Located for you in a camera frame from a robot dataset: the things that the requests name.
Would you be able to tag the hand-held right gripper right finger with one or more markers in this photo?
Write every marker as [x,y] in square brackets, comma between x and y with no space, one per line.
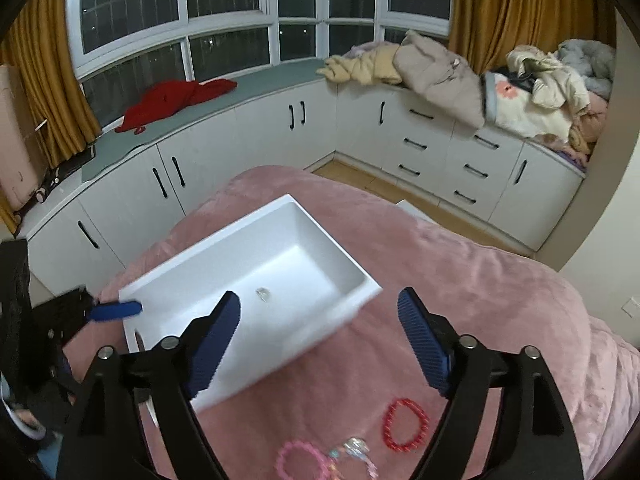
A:
[422,346]

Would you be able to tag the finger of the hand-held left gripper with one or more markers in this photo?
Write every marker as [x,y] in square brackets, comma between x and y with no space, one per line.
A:
[117,310]

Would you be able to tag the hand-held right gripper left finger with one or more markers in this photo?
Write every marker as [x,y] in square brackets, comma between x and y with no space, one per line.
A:
[216,347]

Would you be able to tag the white rectangular plastic tray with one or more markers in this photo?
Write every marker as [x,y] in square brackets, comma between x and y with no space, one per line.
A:
[285,245]

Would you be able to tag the pink plush blanket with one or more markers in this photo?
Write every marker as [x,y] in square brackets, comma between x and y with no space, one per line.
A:
[480,285]

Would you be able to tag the white board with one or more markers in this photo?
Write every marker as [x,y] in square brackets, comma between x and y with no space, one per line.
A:
[412,210]

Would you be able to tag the dark floral cloth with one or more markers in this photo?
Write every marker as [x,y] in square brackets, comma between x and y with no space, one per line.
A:
[50,177]

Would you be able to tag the pinkish cardboard box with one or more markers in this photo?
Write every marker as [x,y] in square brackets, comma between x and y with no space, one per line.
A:
[17,135]

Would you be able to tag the grey green seat cushion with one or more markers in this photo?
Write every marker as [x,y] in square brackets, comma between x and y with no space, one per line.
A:
[210,115]

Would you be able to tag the red garment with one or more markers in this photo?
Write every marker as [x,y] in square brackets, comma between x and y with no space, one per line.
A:
[167,100]

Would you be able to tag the white window seat cabinet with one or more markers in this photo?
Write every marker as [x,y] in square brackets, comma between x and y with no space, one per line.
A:
[280,135]

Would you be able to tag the mustard yellow curtain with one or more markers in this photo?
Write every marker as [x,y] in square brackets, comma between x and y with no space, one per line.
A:
[50,85]
[500,5]

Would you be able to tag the white flower print blanket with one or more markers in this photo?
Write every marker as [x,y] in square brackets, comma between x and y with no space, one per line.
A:
[515,107]

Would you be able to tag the beige padded jacket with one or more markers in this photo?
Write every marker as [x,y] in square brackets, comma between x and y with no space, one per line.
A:
[435,80]

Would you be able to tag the pale yellow garment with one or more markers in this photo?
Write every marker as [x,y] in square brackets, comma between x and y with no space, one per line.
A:
[365,70]

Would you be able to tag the pink cloth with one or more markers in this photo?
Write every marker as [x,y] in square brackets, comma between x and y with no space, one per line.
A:
[592,120]

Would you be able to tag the cream jacket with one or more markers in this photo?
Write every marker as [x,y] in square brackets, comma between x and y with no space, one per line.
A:
[555,82]

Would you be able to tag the lilac cloth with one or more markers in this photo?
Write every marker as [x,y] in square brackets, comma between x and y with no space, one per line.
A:
[364,50]

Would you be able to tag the white framed bay window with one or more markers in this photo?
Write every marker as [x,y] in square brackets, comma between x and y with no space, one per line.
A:
[227,20]

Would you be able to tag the grey fluffy blanket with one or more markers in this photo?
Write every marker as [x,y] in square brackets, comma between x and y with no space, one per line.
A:
[590,60]

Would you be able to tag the wall socket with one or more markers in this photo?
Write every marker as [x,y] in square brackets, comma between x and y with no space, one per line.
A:
[633,306]

